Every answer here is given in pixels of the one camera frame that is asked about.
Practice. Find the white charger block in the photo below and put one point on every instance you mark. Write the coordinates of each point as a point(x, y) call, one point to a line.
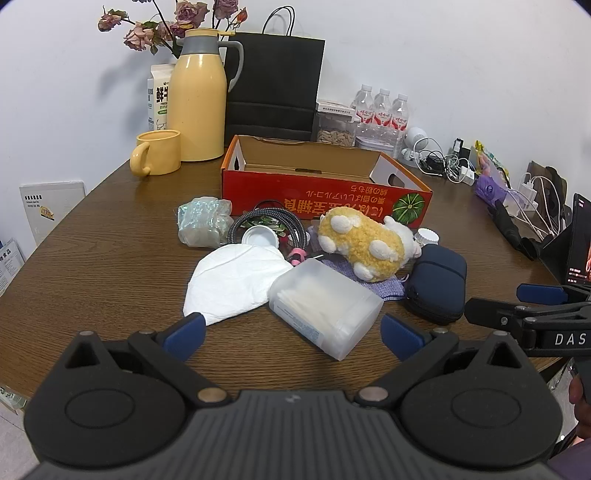
point(468, 175)

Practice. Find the person's right hand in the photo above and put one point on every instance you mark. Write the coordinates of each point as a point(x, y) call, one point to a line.
point(577, 398)

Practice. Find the purple burlap pouch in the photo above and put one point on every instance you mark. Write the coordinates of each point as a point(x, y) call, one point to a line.
point(392, 288)

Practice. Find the white power adapter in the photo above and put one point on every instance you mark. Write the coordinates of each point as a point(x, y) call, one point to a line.
point(528, 191)

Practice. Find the white cap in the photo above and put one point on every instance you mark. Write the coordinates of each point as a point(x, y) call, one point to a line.
point(261, 240)

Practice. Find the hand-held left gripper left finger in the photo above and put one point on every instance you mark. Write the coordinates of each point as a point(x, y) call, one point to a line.
point(184, 334)

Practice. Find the small white desk fan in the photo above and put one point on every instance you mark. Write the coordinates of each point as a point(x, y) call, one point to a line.
point(414, 136)

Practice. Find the clear water bottle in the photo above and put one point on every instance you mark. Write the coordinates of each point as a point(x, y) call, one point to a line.
point(364, 106)
point(400, 115)
point(382, 108)

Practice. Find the printed leaflet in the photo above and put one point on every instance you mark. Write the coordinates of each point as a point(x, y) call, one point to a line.
point(9, 265)

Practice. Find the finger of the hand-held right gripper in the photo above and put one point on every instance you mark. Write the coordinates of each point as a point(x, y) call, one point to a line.
point(540, 293)
point(489, 314)

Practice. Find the black paper bag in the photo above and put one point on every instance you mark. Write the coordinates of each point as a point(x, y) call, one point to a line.
point(277, 83)

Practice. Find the dark blue zip case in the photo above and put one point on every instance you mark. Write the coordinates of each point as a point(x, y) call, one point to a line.
point(436, 281)

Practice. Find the black tablet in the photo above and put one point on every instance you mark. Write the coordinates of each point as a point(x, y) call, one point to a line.
point(579, 240)

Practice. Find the purple tissue pack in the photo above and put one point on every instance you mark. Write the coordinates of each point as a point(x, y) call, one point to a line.
point(489, 189)

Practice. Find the yellow thermos jug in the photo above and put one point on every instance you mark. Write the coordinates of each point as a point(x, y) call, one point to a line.
point(198, 101)

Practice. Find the black folded umbrella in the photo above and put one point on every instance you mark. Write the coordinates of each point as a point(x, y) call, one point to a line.
point(508, 226)

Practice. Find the red cardboard box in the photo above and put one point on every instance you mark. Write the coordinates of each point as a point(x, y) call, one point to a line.
point(277, 194)

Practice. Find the brown bag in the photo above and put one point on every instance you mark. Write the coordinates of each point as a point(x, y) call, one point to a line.
point(551, 180)

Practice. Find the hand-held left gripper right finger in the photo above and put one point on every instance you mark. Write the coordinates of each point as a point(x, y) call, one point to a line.
point(401, 339)

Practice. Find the yellow white plush toy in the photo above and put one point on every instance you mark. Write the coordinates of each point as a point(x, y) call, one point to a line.
point(360, 240)

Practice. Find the clear bubble wrap bag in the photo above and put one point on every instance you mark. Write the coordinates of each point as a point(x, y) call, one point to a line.
point(203, 221)

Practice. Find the dried pink flowers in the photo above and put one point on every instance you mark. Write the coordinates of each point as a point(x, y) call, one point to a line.
point(138, 37)

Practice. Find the white flat packet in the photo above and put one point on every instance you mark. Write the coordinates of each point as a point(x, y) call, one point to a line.
point(336, 107)

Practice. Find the white ridged lid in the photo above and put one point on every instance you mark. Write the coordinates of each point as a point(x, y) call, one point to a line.
point(427, 236)

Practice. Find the small black device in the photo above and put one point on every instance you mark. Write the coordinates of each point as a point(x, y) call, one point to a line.
point(459, 146)

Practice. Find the colourful snack packet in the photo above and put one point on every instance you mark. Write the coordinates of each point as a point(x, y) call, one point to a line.
point(489, 159)

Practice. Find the translucent plastic box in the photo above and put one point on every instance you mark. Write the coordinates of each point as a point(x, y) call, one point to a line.
point(323, 304)

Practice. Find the clear food container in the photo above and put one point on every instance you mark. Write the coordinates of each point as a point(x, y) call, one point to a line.
point(334, 134)

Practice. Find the pink clip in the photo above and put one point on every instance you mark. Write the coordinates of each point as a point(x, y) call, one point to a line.
point(298, 254)

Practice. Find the white face mask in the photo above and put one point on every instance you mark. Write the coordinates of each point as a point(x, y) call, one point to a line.
point(231, 281)

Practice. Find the yellow mug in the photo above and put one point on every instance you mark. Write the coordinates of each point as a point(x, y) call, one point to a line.
point(161, 152)

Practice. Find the white milk carton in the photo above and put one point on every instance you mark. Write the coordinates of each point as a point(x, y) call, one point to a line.
point(159, 97)

